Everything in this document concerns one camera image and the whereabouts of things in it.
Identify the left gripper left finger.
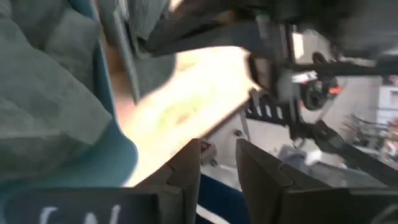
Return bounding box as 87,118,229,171
138,138,201,224

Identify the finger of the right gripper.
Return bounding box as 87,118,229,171
174,7,261,30
146,26,261,58

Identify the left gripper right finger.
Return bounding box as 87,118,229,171
235,138,331,224

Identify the olive cloth baseball cap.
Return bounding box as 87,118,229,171
0,0,113,182

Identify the dark blue object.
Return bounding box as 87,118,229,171
195,173,251,224

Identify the teal plastic bin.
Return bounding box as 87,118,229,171
0,0,139,200

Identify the black device with orange mark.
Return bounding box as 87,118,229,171
300,76,343,111

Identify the white cabinet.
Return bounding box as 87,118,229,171
377,85,398,125

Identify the black aluminium table frame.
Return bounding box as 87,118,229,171
244,55,398,187

